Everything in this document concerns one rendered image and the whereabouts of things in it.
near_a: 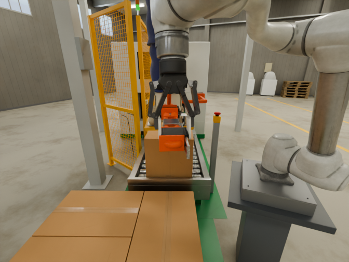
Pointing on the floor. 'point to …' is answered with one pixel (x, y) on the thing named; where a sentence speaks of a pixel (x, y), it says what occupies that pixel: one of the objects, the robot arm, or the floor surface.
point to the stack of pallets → (296, 89)
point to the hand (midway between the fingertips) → (174, 131)
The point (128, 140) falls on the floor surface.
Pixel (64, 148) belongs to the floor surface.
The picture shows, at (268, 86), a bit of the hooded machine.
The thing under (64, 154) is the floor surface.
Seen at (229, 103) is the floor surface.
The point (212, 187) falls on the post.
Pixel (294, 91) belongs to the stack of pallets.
